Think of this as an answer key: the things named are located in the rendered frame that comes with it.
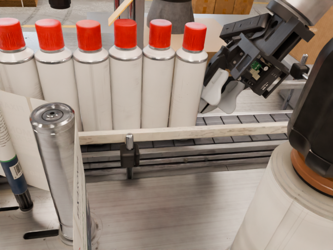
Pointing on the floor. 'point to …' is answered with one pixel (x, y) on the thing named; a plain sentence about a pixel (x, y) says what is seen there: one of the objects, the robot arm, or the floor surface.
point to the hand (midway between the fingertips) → (203, 104)
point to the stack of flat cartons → (18, 3)
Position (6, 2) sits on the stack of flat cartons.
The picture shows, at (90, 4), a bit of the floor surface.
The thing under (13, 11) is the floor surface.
